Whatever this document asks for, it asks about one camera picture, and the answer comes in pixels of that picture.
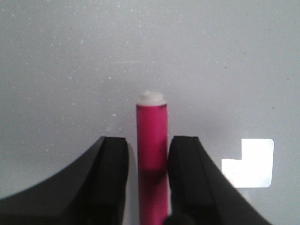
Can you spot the pink highlighter pen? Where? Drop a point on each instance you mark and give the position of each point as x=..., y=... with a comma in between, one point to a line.
x=152, y=142

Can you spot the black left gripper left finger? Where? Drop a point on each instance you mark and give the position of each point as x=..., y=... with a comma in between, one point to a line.
x=89, y=191

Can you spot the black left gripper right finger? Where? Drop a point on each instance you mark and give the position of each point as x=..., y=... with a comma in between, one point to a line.
x=200, y=192

